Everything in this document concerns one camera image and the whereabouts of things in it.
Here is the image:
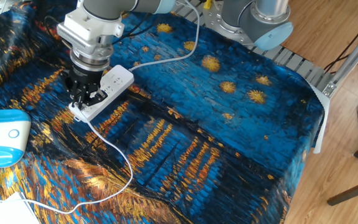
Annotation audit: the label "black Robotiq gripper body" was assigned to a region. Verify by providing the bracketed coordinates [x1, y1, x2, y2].
[60, 63, 104, 95]

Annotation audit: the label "aluminium frame beam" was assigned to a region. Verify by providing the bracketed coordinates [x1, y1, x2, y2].
[321, 21, 358, 99]

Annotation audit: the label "thin white lamp power cord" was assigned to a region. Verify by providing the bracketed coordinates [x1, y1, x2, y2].
[22, 105, 134, 216]

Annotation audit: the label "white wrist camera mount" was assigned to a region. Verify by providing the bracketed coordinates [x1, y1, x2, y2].
[56, 7, 126, 51]

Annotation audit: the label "starry night painting tablecloth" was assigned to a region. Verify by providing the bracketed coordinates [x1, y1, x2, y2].
[0, 0, 325, 224]

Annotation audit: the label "silver robot mounting plate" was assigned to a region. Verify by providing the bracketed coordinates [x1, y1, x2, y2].
[202, 0, 260, 47]

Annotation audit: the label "white paper sheets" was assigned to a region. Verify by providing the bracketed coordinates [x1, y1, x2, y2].
[0, 183, 40, 224]

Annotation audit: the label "silver wrist flange adapter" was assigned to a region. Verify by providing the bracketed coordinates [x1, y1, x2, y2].
[69, 34, 114, 73]

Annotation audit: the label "white table corner bracket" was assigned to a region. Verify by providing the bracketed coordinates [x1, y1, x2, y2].
[308, 83, 332, 155]

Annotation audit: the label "thick white power strip cable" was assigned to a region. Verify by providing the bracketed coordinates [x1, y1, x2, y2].
[128, 0, 201, 73]

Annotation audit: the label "white power strip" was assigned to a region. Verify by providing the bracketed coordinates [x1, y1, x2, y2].
[68, 64, 135, 123]

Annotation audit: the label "thin black floor wires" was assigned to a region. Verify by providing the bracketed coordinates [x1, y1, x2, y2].
[323, 10, 358, 75]

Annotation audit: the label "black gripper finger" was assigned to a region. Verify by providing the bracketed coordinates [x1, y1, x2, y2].
[86, 87, 109, 106]
[70, 91, 89, 110]

